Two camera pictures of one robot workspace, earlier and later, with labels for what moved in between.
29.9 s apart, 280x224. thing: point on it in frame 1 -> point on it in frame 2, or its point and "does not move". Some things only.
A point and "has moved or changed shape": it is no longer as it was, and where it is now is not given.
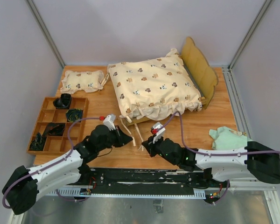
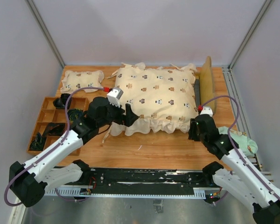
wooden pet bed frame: (204, 73) has moved or changed shape
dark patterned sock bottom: (38, 143) does not move
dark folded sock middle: (54, 129) does not move
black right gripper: (150, 145) -> (192, 131)
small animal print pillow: (88, 81) does not move
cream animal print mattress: (152, 89) has moved or changed shape
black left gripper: (122, 139) -> (130, 117)
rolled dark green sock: (73, 115) does not move
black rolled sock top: (63, 102) does not move
